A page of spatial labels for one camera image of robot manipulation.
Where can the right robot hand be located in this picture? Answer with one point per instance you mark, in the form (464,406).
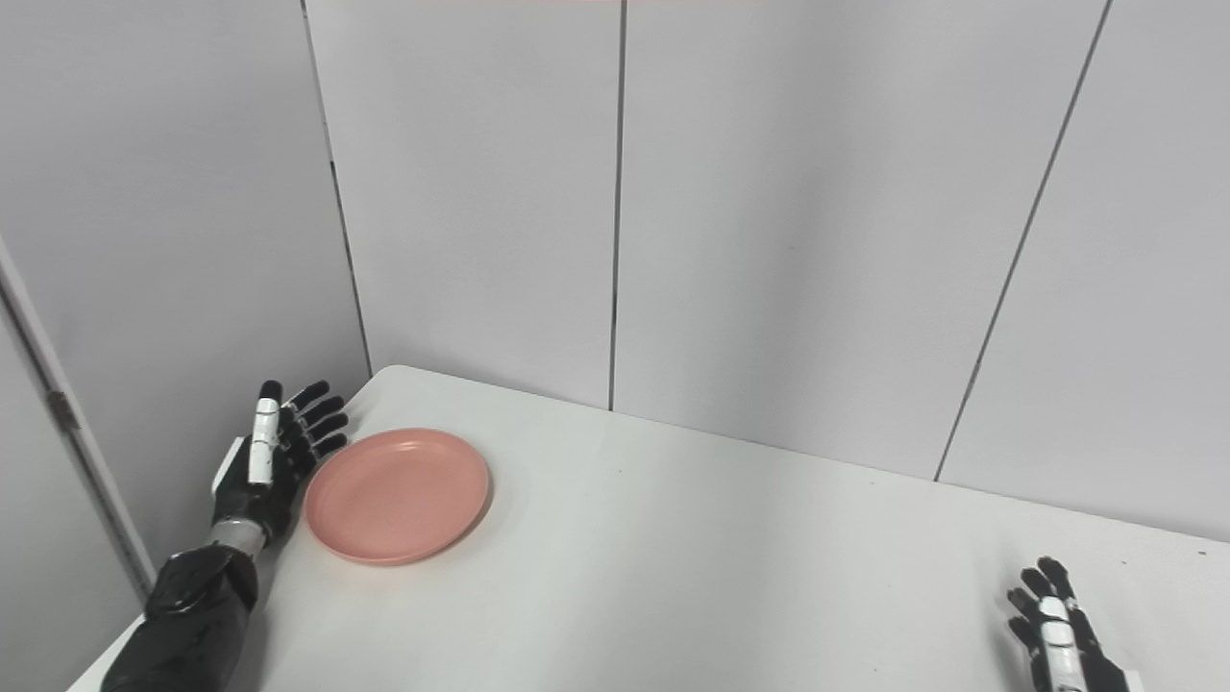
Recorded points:
(1062,639)

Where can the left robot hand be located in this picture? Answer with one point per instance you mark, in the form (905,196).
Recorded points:
(264,471)

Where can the pink plate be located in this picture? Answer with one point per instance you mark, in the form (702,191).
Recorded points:
(397,495)

